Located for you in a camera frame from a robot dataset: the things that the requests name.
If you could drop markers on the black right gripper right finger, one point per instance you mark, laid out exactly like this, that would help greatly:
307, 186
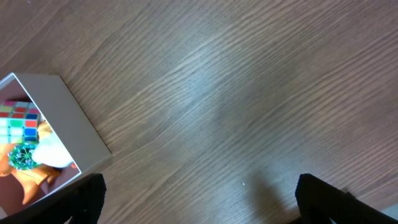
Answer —
322, 203

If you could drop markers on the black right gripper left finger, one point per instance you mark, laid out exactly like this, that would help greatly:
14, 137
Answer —
80, 202

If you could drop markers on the orange dinosaur toy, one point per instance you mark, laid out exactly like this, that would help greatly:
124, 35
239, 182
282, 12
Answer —
31, 180

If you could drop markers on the white plush duck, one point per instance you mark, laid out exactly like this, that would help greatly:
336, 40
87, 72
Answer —
50, 150

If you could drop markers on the green round plastic toy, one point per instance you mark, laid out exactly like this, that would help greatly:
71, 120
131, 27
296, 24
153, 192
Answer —
21, 156

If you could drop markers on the colourful puzzle cube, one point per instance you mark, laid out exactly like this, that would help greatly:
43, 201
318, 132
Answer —
19, 122

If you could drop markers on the white open cardboard box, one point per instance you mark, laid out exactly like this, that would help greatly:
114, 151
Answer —
59, 108

